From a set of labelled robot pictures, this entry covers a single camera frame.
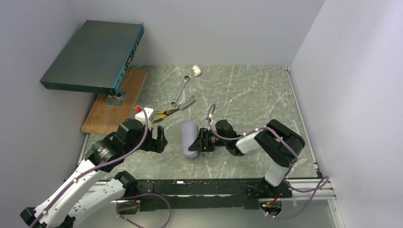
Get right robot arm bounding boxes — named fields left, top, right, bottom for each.
left=182, top=119, right=306, bottom=194

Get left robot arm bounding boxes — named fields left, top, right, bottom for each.
left=20, top=119, right=168, bottom=228

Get grey flat metal piece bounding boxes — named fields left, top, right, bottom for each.
left=178, top=96, right=196, bottom=110

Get wooden board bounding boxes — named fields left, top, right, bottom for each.
left=81, top=69, right=147, bottom=135

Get silver combination wrench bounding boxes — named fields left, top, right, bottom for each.
left=171, top=76, right=191, bottom=107

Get white plastic pipe fitting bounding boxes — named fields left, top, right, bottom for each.
left=192, top=65, right=202, bottom=77

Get yellow handled pliers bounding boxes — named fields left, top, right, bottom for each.
left=152, top=108, right=180, bottom=123

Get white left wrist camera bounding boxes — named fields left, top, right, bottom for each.
left=134, top=105, right=155, bottom=130

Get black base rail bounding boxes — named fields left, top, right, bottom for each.
left=121, top=178, right=292, bottom=211

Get grey metal stand bracket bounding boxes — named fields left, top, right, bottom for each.
left=105, top=92, right=127, bottom=106

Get dark teal network switch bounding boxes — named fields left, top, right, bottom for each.
left=40, top=20, right=144, bottom=96

